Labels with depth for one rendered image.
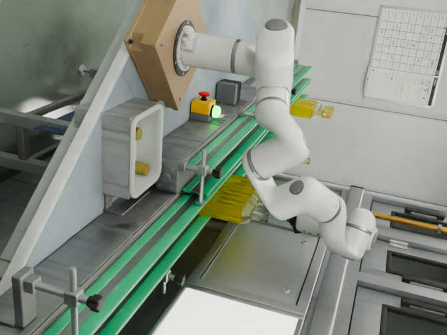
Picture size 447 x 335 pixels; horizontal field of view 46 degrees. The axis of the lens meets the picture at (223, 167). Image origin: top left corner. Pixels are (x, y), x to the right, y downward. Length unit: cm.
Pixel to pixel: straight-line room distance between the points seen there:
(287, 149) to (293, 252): 55
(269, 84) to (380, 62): 610
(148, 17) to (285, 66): 39
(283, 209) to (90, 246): 47
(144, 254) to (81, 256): 15
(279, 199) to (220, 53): 44
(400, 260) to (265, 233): 46
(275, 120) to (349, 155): 653
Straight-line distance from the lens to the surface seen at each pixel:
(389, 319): 158
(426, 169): 775
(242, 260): 161
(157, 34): 138
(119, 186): 139
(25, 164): 198
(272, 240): 174
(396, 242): 195
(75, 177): 129
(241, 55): 143
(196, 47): 147
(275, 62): 128
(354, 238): 145
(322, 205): 127
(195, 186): 161
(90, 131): 132
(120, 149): 134
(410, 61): 736
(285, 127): 121
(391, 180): 782
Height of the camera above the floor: 141
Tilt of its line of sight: 15 degrees down
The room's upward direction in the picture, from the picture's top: 102 degrees clockwise
